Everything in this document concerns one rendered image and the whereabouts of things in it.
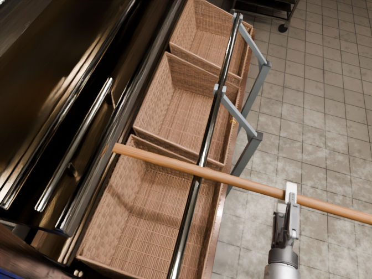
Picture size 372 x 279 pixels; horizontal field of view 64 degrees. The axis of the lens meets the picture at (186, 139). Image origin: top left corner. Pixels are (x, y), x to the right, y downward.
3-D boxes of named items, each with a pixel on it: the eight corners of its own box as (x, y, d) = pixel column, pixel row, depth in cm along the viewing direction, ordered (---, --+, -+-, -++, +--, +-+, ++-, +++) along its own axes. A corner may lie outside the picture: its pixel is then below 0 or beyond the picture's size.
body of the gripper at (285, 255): (274, 260, 73) (277, 224, 78) (263, 266, 80) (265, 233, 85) (304, 268, 73) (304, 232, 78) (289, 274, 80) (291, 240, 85)
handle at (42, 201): (52, 222, 55) (45, 220, 55) (118, 94, 73) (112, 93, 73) (39, 210, 50) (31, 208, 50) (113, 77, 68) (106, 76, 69)
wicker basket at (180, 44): (164, 76, 192) (166, 42, 169) (185, 26, 223) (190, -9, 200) (236, 97, 190) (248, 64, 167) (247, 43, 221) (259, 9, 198)
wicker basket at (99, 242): (83, 272, 125) (71, 258, 102) (131, 160, 156) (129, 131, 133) (194, 306, 123) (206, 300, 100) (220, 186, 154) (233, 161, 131)
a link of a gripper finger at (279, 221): (290, 246, 80) (288, 249, 81) (287, 213, 89) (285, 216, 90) (276, 242, 80) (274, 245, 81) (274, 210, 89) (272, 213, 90)
